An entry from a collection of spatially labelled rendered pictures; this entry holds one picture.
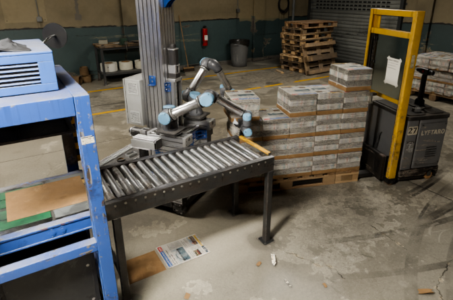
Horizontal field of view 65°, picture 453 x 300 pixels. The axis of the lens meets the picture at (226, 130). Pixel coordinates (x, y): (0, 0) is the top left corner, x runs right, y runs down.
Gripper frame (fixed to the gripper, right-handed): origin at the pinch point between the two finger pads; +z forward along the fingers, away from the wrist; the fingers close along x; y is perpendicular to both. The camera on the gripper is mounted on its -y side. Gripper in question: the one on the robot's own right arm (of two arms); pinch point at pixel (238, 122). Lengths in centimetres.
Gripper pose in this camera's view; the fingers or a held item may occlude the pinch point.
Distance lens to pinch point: 345.1
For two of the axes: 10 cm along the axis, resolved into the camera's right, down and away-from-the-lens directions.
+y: 0.0, -9.3, -3.6
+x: -9.8, 0.7, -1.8
